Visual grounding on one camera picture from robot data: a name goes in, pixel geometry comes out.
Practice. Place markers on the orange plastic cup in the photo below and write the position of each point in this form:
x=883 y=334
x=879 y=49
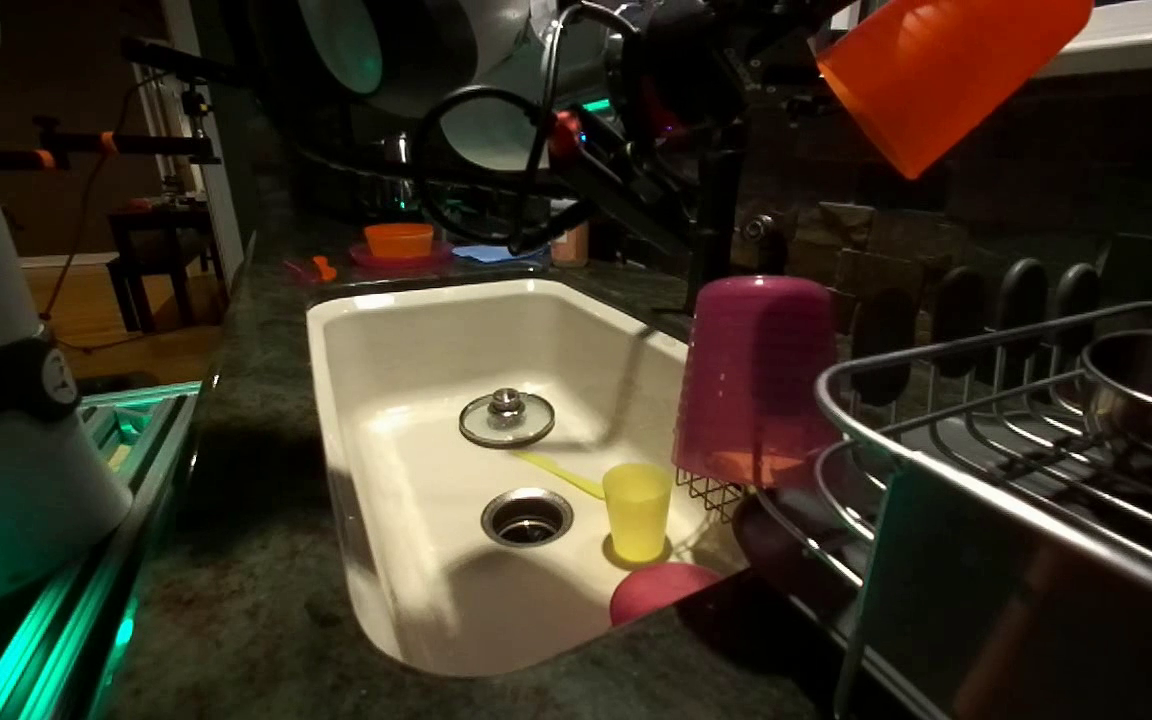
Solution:
x=920 y=75

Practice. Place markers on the yellow plastic cup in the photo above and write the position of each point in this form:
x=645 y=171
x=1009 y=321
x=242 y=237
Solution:
x=636 y=513

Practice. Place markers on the pink plastic cup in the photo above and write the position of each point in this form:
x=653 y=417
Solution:
x=749 y=381

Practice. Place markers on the metal sink stopper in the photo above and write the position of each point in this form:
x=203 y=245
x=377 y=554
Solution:
x=505 y=417

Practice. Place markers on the yellow plastic spoon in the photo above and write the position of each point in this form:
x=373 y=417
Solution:
x=561 y=475

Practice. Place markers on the white ceramic sink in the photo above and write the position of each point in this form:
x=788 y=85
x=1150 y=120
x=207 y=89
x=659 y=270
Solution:
x=388 y=377

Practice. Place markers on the blue dish cloth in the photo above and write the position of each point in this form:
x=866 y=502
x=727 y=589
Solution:
x=480 y=252

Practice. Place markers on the metal sink drain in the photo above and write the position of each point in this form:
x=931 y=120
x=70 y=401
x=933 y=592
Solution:
x=527 y=517

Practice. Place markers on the dark bronze faucet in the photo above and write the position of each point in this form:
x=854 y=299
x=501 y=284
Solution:
x=678 y=89

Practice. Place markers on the black dish rack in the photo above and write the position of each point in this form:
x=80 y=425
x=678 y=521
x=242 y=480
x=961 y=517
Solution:
x=971 y=543

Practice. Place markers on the wire sponge caddy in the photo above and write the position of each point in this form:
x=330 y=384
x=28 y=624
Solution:
x=714 y=498

